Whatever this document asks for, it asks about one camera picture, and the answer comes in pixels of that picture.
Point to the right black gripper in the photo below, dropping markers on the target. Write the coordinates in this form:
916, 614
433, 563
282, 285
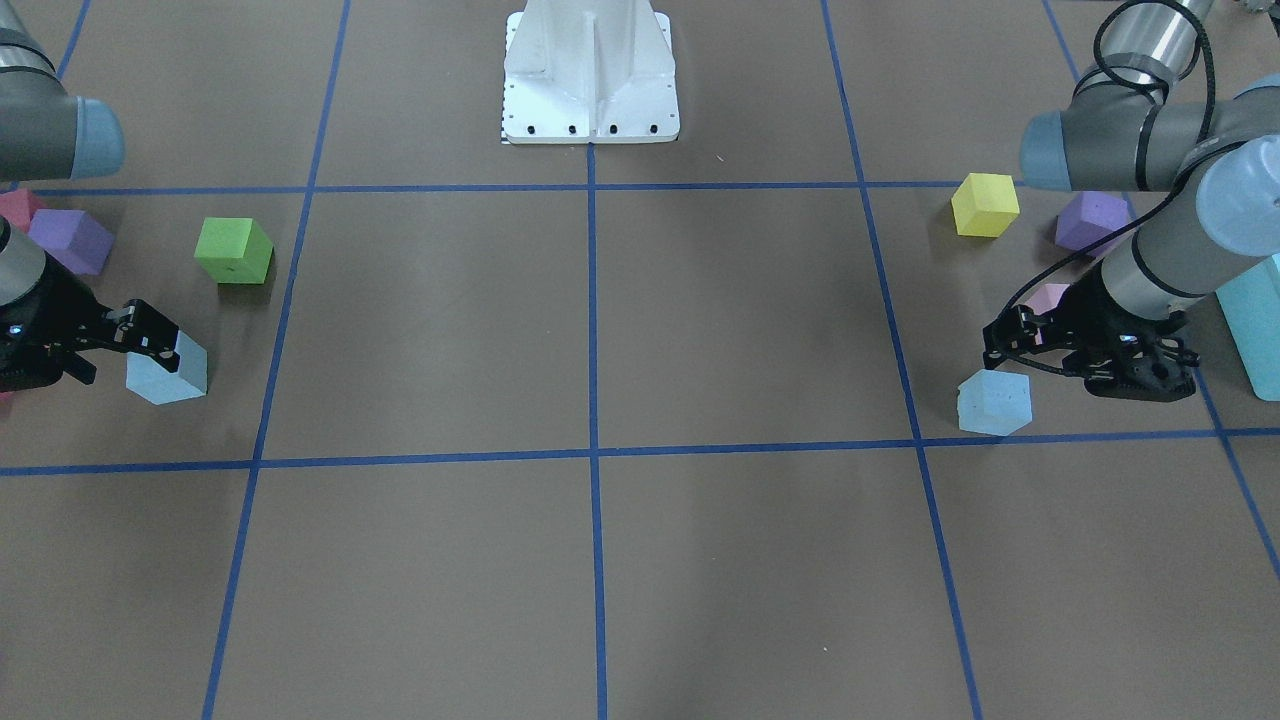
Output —
52, 308

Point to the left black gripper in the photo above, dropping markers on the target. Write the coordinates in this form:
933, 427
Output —
1092, 318

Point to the light blue block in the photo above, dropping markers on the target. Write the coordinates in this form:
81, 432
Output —
148, 379
994, 403

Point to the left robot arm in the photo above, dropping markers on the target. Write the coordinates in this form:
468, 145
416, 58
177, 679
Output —
1146, 118

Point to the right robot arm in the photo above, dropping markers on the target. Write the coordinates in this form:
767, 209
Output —
48, 135

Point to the light pink block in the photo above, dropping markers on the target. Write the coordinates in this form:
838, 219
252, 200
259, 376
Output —
1048, 298

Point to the yellow block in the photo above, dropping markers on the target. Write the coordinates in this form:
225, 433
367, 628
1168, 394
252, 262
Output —
985, 205

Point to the green block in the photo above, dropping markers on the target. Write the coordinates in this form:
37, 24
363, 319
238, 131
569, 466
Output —
234, 250

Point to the cyan plastic bin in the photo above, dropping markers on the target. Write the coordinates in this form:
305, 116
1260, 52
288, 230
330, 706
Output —
1250, 303

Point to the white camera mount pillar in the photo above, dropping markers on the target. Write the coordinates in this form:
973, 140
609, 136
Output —
580, 72

